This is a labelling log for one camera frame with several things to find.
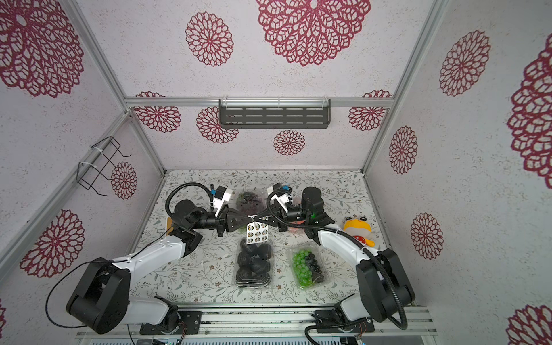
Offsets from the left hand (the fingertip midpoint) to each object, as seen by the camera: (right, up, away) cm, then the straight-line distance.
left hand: (251, 221), depth 68 cm
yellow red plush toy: (+43, -6, +20) cm, 48 cm away
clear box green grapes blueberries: (+21, -19, +13) cm, 31 cm away
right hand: (+1, 0, 0) cm, 1 cm away
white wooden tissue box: (-38, -5, +24) cm, 45 cm away
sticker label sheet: (+2, -4, +1) cm, 4 cm away
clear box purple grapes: (-4, +4, +29) cm, 30 cm away
